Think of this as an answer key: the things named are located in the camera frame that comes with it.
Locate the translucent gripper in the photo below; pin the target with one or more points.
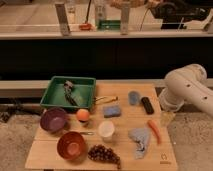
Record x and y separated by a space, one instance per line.
166 118

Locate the blue sponge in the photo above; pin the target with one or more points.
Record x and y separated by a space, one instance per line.
111 111

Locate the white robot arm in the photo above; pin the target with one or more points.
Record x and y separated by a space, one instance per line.
185 84

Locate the white paper cup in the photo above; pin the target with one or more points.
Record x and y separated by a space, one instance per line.
106 130

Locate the orange carrot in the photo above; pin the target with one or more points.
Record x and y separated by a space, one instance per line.
154 128

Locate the black rectangular block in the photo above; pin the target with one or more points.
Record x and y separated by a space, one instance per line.
147 105

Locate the grey blue cloth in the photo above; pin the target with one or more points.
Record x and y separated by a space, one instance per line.
141 136

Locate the blue grey round object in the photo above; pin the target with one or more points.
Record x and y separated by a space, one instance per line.
133 97

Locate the wooden board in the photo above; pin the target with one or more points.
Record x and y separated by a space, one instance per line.
159 156

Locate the bunch of dark grapes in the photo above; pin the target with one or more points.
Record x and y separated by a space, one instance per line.
99 153

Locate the metal spoon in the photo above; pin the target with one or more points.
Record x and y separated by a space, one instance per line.
87 133

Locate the orange ball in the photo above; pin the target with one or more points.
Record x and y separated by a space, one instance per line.
83 115

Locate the orange copper bowl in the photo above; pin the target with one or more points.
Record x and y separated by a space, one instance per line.
71 146

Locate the black background machine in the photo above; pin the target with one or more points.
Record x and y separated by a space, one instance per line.
175 13

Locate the metal tool in tray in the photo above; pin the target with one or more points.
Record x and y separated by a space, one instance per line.
68 86

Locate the green plastic tray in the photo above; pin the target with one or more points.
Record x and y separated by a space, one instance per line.
71 93

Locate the green background box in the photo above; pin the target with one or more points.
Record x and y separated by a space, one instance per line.
109 25

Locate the purple bowl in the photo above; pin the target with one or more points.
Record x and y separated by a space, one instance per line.
53 119

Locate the orange red background object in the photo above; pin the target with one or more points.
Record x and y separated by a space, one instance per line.
85 26

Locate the yellow handled tool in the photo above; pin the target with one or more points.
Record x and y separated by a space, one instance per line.
105 99

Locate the grey metal post right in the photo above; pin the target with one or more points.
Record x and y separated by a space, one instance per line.
125 10

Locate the grey metal post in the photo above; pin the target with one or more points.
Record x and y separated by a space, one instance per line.
62 19
125 10

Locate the grey metal post left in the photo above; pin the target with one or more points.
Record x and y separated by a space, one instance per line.
62 19

